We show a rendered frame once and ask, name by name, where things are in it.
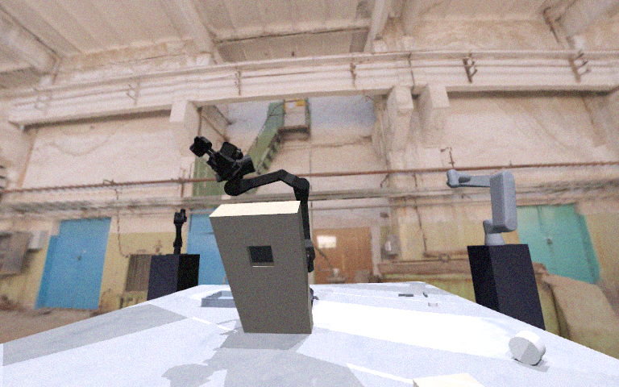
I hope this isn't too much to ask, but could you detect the white short cylinder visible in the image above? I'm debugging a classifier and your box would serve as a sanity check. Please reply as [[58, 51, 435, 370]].
[[509, 331, 546, 365]]

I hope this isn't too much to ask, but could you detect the light blue square tray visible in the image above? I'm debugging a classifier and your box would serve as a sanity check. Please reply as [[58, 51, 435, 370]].
[[201, 290, 235, 307]]

